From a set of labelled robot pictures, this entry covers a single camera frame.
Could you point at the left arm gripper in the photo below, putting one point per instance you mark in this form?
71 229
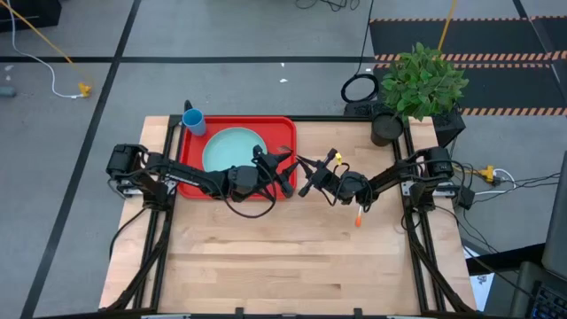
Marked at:
268 179

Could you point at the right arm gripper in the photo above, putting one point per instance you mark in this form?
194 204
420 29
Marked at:
325 177

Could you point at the teal round plate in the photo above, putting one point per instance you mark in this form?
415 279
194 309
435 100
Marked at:
230 148

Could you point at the blue plastic cup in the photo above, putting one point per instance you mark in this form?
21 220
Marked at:
195 122

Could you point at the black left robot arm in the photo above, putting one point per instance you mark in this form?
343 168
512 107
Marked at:
190 175

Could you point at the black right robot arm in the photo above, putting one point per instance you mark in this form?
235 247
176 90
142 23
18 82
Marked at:
390 177

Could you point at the red plastic tray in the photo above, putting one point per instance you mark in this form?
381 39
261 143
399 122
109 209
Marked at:
274 128

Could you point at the yellow tag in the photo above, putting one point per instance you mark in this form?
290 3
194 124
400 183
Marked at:
339 157

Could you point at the green potted plant black pot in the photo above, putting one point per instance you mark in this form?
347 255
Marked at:
421 80

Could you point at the black power adapter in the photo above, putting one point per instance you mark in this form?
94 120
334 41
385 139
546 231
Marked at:
465 198

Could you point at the yellow power connector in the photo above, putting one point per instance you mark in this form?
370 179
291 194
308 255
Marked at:
487 173

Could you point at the white paper sheet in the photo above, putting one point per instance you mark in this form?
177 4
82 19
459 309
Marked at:
483 288

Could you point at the black mat with hazard stripes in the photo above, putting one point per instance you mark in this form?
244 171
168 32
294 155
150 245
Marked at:
496 40

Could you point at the dark laptop keyboard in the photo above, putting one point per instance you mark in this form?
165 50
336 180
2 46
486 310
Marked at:
531 292

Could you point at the dark monitor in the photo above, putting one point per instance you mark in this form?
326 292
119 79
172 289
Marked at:
558 230

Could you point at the grey floor object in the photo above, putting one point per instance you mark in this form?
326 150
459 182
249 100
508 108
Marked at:
6 91

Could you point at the black box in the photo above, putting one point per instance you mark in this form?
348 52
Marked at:
26 13

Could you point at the black aluminium table frame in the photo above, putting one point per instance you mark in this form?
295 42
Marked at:
332 118

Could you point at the black pointed bracket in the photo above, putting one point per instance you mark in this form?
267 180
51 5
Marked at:
188 106

